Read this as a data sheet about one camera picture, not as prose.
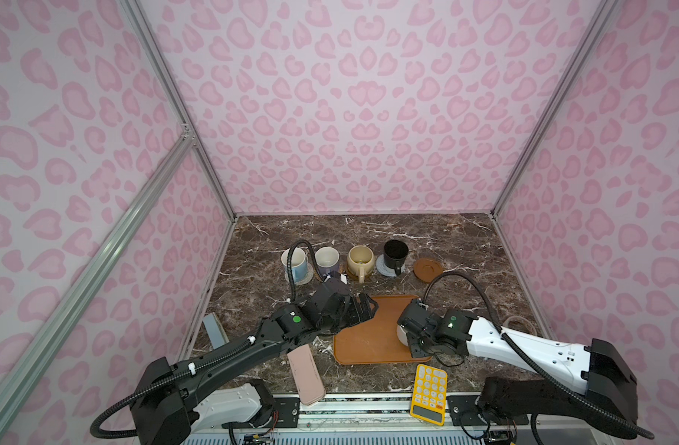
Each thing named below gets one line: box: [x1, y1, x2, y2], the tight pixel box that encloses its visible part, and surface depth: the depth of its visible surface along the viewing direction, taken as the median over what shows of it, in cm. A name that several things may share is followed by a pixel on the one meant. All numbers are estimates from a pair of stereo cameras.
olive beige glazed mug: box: [346, 244, 375, 284], surface depth 97 cm
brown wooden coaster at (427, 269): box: [412, 257, 445, 284], surface depth 103 cm
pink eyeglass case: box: [286, 343, 326, 407], surface depth 78 cm
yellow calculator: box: [409, 363, 449, 427], surface depth 76 cm
